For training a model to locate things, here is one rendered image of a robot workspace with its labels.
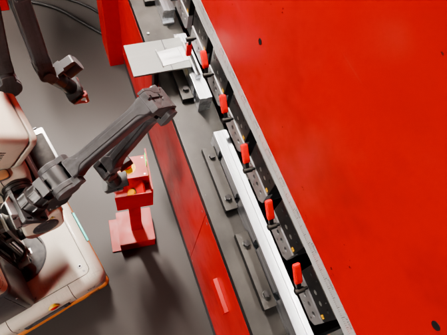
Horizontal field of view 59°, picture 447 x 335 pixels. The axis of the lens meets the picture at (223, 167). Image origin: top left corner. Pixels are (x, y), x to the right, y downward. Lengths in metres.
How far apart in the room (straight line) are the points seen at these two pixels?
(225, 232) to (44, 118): 1.72
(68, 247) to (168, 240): 0.60
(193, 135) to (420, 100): 1.23
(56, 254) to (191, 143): 0.93
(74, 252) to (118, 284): 0.36
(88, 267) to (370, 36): 1.78
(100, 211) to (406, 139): 2.09
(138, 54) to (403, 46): 1.35
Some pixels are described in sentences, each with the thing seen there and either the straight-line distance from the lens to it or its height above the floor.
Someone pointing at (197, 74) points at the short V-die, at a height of 1.00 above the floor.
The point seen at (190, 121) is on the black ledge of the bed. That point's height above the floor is 0.87.
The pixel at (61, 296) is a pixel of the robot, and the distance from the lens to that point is 2.16.
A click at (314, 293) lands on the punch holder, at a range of 1.18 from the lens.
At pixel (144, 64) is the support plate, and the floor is 1.00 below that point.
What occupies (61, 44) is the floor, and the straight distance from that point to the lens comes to 3.31.
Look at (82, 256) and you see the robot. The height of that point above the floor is 0.28.
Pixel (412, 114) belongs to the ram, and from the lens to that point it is 0.69.
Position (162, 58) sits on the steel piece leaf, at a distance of 1.84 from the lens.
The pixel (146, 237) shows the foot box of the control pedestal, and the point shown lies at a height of 0.12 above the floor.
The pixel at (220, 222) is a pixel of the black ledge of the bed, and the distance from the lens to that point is 1.59.
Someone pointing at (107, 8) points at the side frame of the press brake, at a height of 0.53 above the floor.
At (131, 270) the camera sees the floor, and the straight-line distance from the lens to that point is 2.42.
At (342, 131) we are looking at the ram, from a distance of 0.83.
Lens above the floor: 2.36
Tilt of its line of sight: 61 degrees down
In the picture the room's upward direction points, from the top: 20 degrees clockwise
